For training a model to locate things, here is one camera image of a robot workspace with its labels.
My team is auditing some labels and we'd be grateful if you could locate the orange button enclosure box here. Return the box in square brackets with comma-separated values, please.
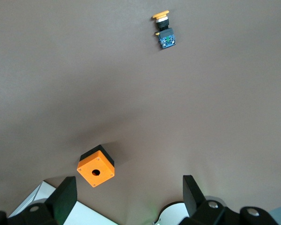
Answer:
[76, 144, 115, 188]

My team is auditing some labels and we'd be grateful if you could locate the white drawer cabinet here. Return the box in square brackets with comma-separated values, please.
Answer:
[8, 180, 119, 225]

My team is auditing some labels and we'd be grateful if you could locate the brown table cover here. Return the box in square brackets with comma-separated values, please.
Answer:
[0, 0, 281, 225]

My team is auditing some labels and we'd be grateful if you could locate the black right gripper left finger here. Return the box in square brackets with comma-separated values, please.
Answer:
[21, 176, 78, 225]

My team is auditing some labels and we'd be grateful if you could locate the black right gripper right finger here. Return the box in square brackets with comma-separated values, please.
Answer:
[179, 175, 228, 225]

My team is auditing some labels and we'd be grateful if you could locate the yellow push button switch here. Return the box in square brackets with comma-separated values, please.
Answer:
[151, 9, 177, 50]

